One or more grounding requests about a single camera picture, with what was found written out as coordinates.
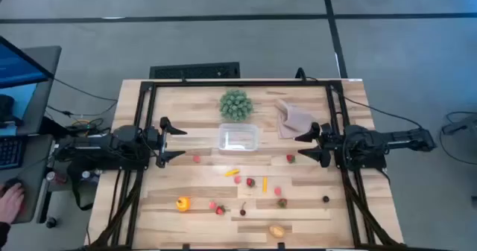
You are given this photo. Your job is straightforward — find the orange toy fruit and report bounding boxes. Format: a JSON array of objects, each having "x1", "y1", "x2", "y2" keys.
[{"x1": 175, "y1": 196, "x2": 192, "y2": 213}]

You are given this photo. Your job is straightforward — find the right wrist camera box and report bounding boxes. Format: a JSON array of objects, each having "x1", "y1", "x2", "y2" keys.
[{"x1": 324, "y1": 130, "x2": 342, "y2": 151}]

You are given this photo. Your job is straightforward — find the black floor cable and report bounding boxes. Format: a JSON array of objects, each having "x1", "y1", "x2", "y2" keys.
[{"x1": 438, "y1": 111, "x2": 477, "y2": 166}]

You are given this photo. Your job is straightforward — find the bundle of coloured wires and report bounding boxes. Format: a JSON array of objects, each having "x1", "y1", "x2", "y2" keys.
[{"x1": 66, "y1": 117, "x2": 105, "y2": 137}]

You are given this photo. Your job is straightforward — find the clear plastic bottle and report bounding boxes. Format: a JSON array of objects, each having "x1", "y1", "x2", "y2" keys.
[{"x1": 80, "y1": 170, "x2": 102, "y2": 182}]

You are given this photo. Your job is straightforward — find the clear plastic tupperware container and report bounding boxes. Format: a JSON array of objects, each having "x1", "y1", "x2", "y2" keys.
[{"x1": 218, "y1": 122, "x2": 261, "y2": 153}]

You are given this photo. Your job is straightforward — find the red soda can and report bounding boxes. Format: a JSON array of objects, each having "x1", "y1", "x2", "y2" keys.
[{"x1": 45, "y1": 171, "x2": 69, "y2": 185}]

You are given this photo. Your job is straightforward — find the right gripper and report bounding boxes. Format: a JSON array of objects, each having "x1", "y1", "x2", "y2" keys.
[{"x1": 294, "y1": 121, "x2": 342, "y2": 169}]

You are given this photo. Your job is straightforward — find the computer monitor blue screen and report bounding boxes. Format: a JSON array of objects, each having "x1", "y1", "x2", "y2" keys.
[{"x1": 0, "y1": 34, "x2": 55, "y2": 89}]

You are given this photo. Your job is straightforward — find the grey floor power box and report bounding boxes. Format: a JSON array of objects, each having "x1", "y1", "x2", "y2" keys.
[{"x1": 441, "y1": 113, "x2": 477, "y2": 136}]

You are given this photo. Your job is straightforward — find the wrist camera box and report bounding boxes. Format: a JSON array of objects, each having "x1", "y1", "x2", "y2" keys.
[
  {"x1": 324, "y1": 130, "x2": 342, "y2": 151},
  {"x1": 144, "y1": 127, "x2": 161, "y2": 147}
]

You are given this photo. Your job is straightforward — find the black aluminium table frame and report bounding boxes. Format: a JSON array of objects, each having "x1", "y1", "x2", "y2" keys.
[{"x1": 87, "y1": 78, "x2": 405, "y2": 251}]

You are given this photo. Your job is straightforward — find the grey side desk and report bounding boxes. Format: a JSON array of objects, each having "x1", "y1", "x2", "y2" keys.
[{"x1": 0, "y1": 45, "x2": 63, "y2": 225}]

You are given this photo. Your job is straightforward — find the person's hand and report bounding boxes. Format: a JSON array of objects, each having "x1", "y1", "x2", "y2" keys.
[{"x1": 0, "y1": 182, "x2": 26, "y2": 225}]

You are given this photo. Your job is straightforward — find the thin black cable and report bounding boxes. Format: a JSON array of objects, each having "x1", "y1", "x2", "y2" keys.
[
  {"x1": 51, "y1": 77, "x2": 119, "y2": 103},
  {"x1": 46, "y1": 101, "x2": 119, "y2": 118}
]

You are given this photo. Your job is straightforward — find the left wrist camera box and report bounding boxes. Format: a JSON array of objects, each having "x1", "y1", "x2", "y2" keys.
[{"x1": 144, "y1": 127, "x2": 161, "y2": 147}]

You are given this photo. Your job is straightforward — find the beige folded cloth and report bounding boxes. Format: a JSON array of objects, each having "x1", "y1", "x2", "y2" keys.
[{"x1": 274, "y1": 98, "x2": 315, "y2": 140}]

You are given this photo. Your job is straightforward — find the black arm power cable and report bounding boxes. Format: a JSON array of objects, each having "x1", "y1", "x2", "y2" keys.
[{"x1": 294, "y1": 67, "x2": 424, "y2": 130}]

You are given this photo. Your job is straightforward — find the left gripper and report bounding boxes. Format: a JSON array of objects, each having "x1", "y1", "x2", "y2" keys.
[{"x1": 143, "y1": 116, "x2": 188, "y2": 169}]

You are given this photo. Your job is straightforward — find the black keyboard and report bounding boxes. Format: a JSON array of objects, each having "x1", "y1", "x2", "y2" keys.
[{"x1": 0, "y1": 136, "x2": 24, "y2": 170}]

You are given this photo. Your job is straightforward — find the black floor vent grille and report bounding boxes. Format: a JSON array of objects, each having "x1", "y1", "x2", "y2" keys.
[{"x1": 149, "y1": 61, "x2": 241, "y2": 80}]

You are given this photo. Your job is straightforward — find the black rounded desk object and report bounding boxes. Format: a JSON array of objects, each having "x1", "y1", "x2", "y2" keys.
[{"x1": 0, "y1": 93, "x2": 18, "y2": 128}]

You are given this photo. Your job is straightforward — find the green artificial ball plant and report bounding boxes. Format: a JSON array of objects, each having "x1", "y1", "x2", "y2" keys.
[{"x1": 218, "y1": 89, "x2": 255, "y2": 122}]

